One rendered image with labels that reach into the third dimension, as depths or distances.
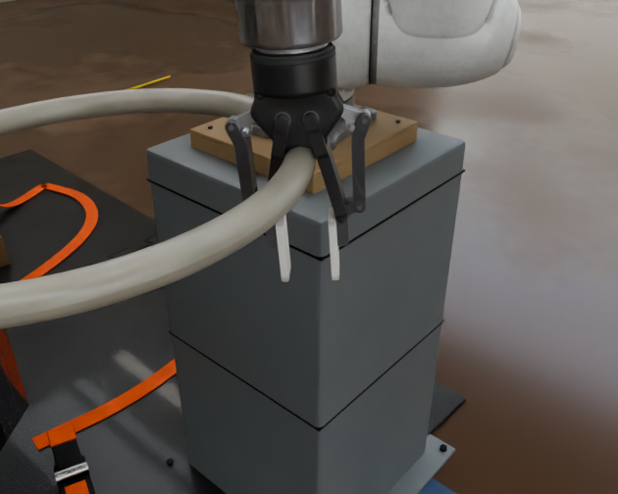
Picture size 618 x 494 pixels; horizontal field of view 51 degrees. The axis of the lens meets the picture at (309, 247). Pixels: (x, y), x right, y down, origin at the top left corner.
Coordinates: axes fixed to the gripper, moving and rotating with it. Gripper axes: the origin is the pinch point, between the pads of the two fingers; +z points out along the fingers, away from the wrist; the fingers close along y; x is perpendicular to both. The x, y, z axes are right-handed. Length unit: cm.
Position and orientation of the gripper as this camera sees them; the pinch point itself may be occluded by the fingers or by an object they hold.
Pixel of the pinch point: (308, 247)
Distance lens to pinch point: 66.7
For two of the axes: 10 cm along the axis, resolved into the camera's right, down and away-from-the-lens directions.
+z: 0.7, 8.7, 4.9
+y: -10.0, 0.3, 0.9
